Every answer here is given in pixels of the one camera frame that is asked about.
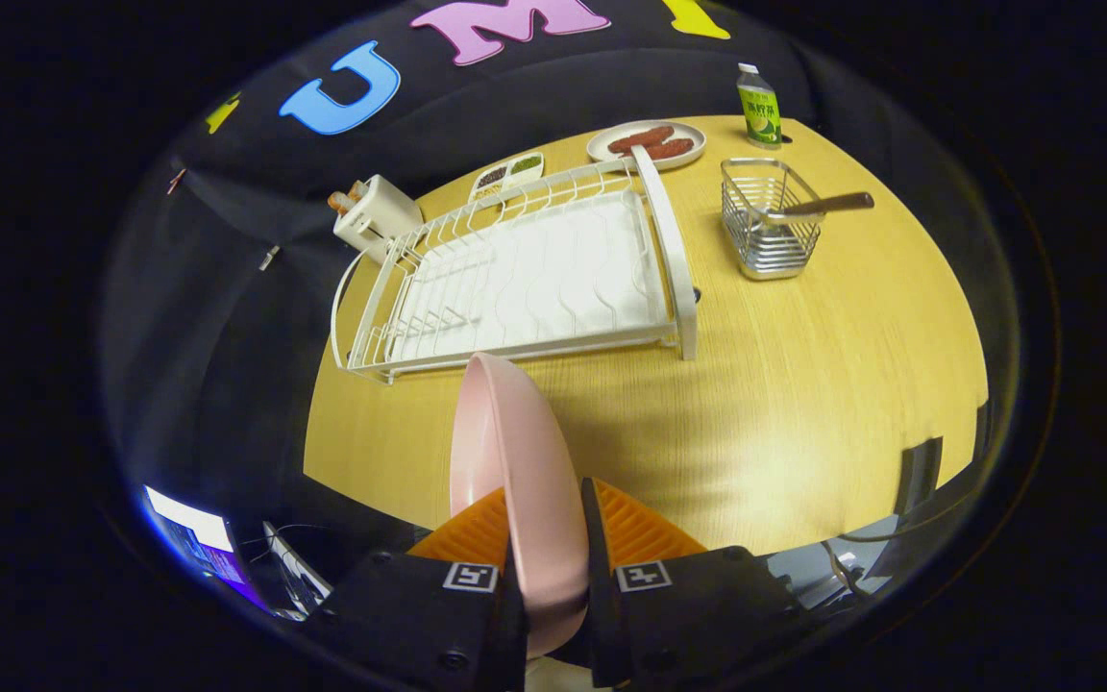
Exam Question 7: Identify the black backdrop cloth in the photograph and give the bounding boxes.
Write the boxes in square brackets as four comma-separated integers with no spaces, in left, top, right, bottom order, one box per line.
[100,0,900,539]

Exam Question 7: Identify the white wire dish rack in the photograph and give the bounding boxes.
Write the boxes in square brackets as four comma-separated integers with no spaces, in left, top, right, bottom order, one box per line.
[331,144,700,385]

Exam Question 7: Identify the white device with cables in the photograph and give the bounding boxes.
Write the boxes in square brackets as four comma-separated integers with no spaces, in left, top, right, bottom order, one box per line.
[263,521,333,618]

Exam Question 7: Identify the white divided seasoning dish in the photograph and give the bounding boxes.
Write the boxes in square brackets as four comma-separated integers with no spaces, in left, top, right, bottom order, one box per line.
[470,152,547,203]

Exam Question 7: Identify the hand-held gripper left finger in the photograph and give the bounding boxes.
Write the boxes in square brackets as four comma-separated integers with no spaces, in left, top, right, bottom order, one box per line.
[313,487,529,692]

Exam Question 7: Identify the lit computer monitor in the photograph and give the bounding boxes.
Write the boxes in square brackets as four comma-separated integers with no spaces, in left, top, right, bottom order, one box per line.
[143,485,271,608]

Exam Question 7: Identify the white toaster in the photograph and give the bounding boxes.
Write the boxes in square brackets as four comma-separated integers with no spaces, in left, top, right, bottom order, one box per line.
[332,175,425,265]

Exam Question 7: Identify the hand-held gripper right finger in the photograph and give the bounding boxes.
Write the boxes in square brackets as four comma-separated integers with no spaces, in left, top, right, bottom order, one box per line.
[579,477,805,690]

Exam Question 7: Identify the white plate with sausages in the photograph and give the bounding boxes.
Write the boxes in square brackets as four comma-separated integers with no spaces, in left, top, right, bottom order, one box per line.
[587,120,708,172]

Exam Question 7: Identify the metal wire basket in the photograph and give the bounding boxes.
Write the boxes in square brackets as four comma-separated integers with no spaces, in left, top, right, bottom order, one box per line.
[720,158,824,282]

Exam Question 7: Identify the wooden handled metal spoon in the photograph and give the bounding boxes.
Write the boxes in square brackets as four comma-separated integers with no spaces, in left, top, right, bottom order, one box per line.
[765,191,875,225]

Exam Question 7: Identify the green label drink bottle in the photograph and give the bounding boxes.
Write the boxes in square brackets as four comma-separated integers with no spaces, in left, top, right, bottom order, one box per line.
[736,63,783,150]

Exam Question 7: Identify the pink plate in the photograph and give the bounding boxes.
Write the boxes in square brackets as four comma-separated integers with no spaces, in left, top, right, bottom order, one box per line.
[448,352,591,659]

